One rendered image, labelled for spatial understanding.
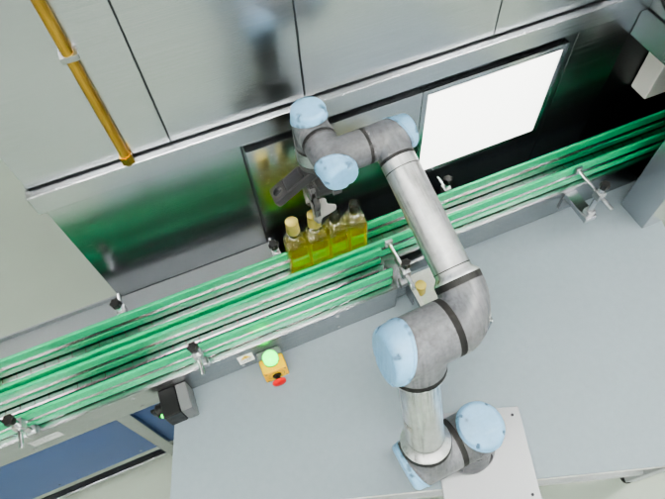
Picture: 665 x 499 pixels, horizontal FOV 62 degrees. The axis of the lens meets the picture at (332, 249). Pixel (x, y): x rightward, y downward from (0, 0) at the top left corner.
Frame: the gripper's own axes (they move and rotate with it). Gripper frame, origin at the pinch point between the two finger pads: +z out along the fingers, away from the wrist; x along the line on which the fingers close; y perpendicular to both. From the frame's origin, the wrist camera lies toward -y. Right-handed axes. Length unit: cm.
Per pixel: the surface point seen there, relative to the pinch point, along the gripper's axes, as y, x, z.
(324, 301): -3.7, -13.6, 22.8
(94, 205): -48, 15, -12
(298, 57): 5.7, 15.0, -34.6
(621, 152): 101, -4, 22
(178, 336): -44, -6, 26
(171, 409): -52, -22, 34
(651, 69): 116, 11, 7
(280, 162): -3.1, 12.0, -7.7
